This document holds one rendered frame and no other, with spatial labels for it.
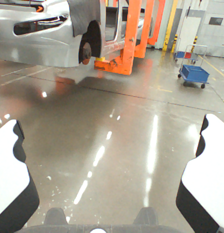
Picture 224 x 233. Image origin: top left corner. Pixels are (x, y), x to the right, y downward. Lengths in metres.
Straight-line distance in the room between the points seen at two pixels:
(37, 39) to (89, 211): 1.77
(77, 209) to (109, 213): 0.25
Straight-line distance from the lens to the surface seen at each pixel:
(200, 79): 4.81
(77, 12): 2.24
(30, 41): 2.12
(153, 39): 8.98
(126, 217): 1.49
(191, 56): 8.56
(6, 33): 2.24
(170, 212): 1.61
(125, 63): 2.93
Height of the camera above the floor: 1.30
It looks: 30 degrees down
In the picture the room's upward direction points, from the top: 6 degrees clockwise
